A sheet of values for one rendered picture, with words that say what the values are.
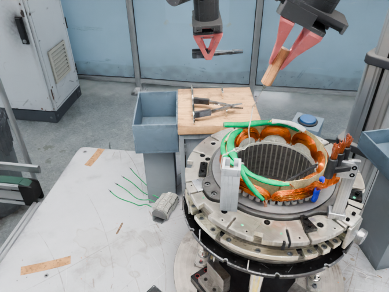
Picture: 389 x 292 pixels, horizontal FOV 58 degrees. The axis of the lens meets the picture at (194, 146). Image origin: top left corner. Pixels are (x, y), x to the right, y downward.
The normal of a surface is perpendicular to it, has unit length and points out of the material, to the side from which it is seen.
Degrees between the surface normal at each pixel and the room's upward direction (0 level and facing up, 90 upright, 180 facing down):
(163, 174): 90
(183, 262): 0
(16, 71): 90
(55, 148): 0
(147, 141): 90
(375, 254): 90
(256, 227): 0
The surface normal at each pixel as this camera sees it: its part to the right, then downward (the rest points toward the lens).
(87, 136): -0.01, -0.80
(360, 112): -0.72, 0.42
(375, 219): -0.98, 0.12
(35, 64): -0.16, 0.59
